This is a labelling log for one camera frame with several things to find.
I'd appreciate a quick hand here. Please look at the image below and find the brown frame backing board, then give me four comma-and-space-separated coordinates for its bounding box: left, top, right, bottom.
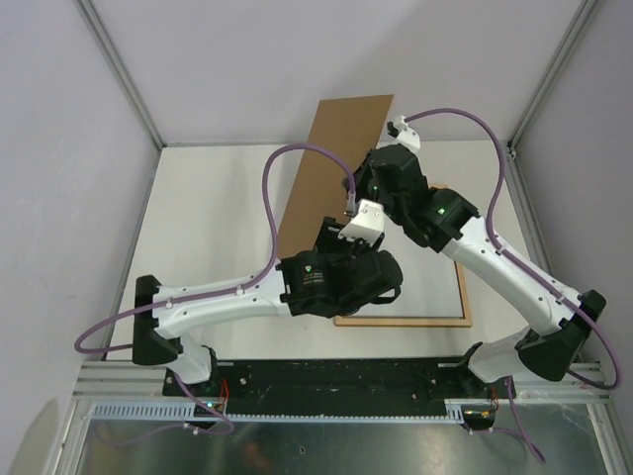
277, 95, 394, 258

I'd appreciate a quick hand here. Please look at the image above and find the wooden picture frame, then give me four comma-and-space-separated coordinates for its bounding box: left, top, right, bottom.
333, 185, 474, 329

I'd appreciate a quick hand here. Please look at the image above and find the landscape photo print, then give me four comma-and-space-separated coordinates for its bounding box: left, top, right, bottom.
358, 246, 463, 318

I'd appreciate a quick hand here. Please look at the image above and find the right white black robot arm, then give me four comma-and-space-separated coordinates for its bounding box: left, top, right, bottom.
354, 144, 606, 397

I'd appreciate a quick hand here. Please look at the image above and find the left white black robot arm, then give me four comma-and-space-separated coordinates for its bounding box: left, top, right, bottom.
132, 208, 404, 396

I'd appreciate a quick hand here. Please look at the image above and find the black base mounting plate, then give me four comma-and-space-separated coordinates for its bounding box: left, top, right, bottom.
186, 357, 515, 418

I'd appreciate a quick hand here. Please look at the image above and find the shiny metal floor sheet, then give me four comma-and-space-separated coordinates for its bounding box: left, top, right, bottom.
77, 405, 613, 474

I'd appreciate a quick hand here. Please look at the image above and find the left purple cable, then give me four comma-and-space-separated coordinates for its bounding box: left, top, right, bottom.
73, 142, 360, 449

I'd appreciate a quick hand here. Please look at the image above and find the purple cable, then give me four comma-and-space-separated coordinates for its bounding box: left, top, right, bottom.
403, 107, 622, 464
73, 142, 360, 449

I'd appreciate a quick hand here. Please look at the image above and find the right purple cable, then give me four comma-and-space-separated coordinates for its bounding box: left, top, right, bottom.
403, 107, 622, 464

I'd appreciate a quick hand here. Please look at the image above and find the grey slotted cable duct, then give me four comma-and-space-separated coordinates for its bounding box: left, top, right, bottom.
91, 401, 464, 425

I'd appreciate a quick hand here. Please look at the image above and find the right aluminium corner post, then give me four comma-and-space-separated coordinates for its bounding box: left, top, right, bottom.
506, 0, 603, 152

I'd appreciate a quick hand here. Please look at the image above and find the aluminium corner post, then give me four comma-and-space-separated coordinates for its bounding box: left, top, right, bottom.
74, 0, 165, 151
506, 0, 603, 152

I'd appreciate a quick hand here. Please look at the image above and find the aluminium front rail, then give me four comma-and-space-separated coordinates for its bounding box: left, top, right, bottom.
72, 361, 610, 405

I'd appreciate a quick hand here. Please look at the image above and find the left aluminium corner post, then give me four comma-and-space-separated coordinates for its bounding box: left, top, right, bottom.
74, 0, 165, 151

